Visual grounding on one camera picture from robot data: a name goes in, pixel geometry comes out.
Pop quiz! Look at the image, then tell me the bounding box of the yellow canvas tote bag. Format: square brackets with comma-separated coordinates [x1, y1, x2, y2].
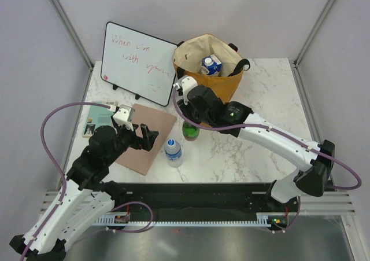
[172, 33, 251, 128]

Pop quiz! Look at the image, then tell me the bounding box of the green glass bottle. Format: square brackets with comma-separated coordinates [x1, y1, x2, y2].
[182, 121, 200, 141]

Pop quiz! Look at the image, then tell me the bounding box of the blue white drink carton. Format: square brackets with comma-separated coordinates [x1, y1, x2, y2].
[201, 54, 222, 77]

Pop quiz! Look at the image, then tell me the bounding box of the teal booklet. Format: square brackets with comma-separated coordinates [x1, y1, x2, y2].
[82, 105, 113, 138]

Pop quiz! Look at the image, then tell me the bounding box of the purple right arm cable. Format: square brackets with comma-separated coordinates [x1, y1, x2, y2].
[172, 83, 362, 233]

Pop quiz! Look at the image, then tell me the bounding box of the left clear water bottle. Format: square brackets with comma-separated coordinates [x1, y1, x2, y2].
[164, 139, 183, 168]

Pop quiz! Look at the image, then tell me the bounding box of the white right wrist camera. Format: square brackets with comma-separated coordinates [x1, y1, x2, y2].
[173, 75, 198, 105]

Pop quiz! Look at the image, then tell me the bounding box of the white cable duct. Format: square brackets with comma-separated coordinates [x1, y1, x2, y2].
[92, 214, 287, 227]

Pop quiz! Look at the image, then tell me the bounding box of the pink notebook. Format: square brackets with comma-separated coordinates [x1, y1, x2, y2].
[115, 104, 177, 176]

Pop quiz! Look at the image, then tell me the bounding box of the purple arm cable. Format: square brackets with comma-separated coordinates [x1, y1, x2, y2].
[21, 101, 115, 259]
[172, 83, 362, 233]

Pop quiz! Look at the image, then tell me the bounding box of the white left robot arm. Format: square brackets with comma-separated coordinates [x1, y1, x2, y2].
[10, 124, 159, 260]

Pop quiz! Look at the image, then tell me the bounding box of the small whiteboard with writing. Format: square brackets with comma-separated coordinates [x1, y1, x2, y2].
[101, 21, 177, 106]

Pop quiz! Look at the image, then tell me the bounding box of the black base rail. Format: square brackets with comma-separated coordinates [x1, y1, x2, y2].
[95, 181, 336, 215]

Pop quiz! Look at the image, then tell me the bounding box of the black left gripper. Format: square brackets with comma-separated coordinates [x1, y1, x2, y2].
[105, 115, 158, 165]

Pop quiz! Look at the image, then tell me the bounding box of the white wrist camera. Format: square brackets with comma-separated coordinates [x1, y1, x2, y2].
[109, 105, 135, 131]
[173, 75, 198, 105]

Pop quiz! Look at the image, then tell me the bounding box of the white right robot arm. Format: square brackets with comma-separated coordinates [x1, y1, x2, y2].
[173, 83, 335, 211]

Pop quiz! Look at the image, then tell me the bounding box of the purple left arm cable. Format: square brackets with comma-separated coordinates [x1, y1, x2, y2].
[21, 101, 115, 259]

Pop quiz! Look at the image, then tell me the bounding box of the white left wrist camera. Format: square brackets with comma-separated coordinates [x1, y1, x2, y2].
[109, 105, 135, 131]

